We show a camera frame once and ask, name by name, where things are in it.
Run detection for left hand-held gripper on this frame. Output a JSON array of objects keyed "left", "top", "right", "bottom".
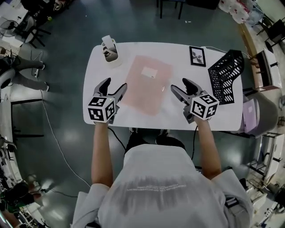
[{"left": 87, "top": 77, "right": 128, "bottom": 124}]

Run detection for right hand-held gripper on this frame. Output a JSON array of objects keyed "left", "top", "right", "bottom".
[{"left": 171, "top": 77, "right": 220, "bottom": 124}]

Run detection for pink paper folder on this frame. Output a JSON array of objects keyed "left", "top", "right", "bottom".
[{"left": 122, "top": 55, "right": 174, "bottom": 117}]

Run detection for black mesh file rack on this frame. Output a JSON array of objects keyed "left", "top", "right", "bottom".
[{"left": 208, "top": 49, "right": 245, "bottom": 106}]

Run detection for person's left forearm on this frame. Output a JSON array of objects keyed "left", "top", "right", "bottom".
[{"left": 91, "top": 121, "right": 113, "bottom": 188}]

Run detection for person's right forearm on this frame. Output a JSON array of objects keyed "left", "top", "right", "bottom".
[{"left": 195, "top": 117, "right": 222, "bottom": 180}]

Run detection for white paper strip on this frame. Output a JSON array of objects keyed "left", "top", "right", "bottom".
[{"left": 102, "top": 35, "right": 115, "bottom": 49}]

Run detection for person's black trousers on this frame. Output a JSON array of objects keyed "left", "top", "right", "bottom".
[{"left": 126, "top": 131, "right": 186, "bottom": 155}]

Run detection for purple document case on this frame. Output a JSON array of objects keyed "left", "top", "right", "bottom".
[{"left": 241, "top": 98, "right": 260, "bottom": 134}]

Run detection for grey chair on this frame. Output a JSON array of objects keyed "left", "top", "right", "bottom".
[{"left": 241, "top": 88, "right": 280, "bottom": 139}]

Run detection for white-topped brown cabinet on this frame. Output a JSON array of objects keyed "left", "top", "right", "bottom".
[{"left": 253, "top": 50, "right": 279, "bottom": 91}]

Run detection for black-framed side table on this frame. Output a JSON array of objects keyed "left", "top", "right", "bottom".
[{"left": 10, "top": 99, "right": 45, "bottom": 138}]

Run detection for person's white shirt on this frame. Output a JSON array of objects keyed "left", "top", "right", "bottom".
[{"left": 71, "top": 143, "right": 255, "bottom": 228}]

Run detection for black picture frame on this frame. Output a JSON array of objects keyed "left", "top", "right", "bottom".
[{"left": 189, "top": 46, "right": 206, "bottom": 67}]

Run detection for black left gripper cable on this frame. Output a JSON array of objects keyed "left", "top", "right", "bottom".
[{"left": 108, "top": 126, "right": 127, "bottom": 155}]

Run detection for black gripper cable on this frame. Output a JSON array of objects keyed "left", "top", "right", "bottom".
[
  {"left": 190, "top": 125, "right": 199, "bottom": 160},
  {"left": 108, "top": 126, "right": 127, "bottom": 155}
]

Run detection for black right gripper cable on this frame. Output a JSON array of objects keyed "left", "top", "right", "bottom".
[{"left": 190, "top": 125, "right": 199, "bottom": 160}]

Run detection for white floor cable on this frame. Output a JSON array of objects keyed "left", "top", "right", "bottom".
[{"left": 30, "top": 50, "right": 92, "bottom": 188}]

